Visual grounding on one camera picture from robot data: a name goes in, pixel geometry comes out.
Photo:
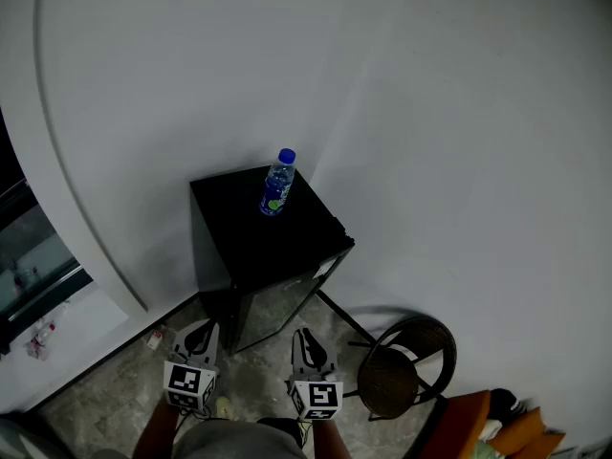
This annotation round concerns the clear bottle red cap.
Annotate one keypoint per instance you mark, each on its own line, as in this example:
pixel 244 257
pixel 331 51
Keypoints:
pixel 45 334

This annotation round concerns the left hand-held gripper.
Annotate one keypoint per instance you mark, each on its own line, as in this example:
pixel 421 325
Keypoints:
pixel 189 383

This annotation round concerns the person's left forearm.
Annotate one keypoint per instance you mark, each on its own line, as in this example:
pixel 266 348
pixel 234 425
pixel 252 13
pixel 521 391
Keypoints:
pixel 155 433

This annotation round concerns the person's right shoe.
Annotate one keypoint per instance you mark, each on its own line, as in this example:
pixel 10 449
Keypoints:
pixel 304 432

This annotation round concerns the person's right forearm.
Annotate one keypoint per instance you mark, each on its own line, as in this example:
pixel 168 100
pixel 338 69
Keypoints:
pixel 330 440

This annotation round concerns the dark framed window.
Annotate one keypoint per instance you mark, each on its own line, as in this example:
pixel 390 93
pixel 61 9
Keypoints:
pixel 33 266

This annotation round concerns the large orange cushion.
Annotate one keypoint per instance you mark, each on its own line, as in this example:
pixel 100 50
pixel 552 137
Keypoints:
pixel 461 428

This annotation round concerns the person's left shoe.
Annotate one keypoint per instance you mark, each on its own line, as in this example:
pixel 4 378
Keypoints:
pixel 225 407

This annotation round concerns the small red white box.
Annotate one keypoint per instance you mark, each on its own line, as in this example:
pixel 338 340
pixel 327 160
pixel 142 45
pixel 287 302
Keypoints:
pixel 154 340

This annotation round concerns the white rounded seat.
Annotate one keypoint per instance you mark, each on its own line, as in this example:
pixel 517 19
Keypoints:
pixel 24 440

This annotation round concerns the person's grey shirt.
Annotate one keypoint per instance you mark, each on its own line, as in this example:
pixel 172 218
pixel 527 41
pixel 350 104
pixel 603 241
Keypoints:
pixel 239 440

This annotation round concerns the black white striped garment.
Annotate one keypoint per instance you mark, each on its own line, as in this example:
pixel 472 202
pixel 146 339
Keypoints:
pixel 509 402

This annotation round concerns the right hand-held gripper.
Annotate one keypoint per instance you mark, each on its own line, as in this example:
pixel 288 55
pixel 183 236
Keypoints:
pixel 320 397

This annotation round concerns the white cloth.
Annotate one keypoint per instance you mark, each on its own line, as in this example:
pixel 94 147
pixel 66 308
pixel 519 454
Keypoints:
pixel 488 430

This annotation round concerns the crumpled clear plastic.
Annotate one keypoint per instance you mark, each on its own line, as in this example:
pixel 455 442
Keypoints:
pixel 37 350

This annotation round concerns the dark wicker chair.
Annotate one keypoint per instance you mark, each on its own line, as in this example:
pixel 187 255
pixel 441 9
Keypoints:
pixel 387 380

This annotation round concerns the black mini fridge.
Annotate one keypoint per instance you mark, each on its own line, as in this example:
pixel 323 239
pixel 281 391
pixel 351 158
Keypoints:
pixel 239 218

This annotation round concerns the blue cap water bottle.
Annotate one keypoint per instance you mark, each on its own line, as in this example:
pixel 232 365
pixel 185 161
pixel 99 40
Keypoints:
pixel 277 189

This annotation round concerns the small orange cushion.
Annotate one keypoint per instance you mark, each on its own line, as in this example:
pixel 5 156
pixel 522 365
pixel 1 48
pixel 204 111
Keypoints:
pixel 518 428
pixel 545 445

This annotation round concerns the person's black shorts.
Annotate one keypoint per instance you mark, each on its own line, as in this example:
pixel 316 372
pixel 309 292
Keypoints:
pixel 282 430

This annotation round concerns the person's shoe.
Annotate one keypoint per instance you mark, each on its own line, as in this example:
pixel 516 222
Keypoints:
pixel 225 407
pixel 304 432

